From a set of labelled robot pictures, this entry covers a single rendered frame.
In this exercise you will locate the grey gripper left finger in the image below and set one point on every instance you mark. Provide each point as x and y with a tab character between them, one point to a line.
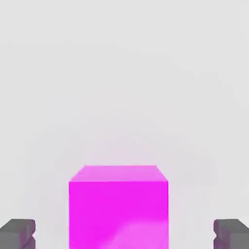
15	233

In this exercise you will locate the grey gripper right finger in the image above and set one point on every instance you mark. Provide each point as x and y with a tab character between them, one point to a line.
233	233

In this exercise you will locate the small magenta cube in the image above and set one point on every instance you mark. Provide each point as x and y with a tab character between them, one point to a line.
118	210

